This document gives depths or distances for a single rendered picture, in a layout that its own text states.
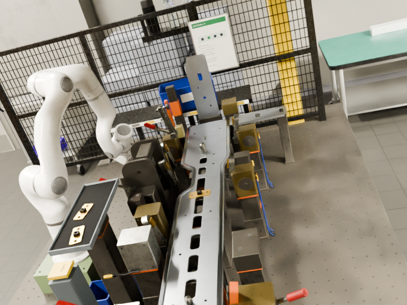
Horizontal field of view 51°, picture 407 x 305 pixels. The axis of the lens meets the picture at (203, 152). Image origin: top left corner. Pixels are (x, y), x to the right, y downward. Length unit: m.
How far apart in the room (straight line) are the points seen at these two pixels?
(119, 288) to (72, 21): 3.50
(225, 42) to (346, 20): 2.43
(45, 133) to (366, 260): 1.30
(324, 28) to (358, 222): 3.09
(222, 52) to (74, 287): 1.60
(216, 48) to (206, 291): 1.53
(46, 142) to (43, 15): 3.48
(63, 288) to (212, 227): 0.51
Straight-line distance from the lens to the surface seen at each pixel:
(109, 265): 1.55
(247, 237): 1.33
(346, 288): 1.60
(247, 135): 1.94
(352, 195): 1.99
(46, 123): 1.75
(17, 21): 5.30
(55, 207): 1.83
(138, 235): 1.35
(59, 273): 1.28
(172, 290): 1.30
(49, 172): 1.72
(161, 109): 1.98
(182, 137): 2.12
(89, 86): 1.87
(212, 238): 1.42
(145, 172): 1.63
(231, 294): 1.10
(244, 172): 1.62
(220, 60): 2.46
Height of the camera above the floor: 1.88
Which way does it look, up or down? 27 degrees down
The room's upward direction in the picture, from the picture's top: 16 degrees counter-clockwise
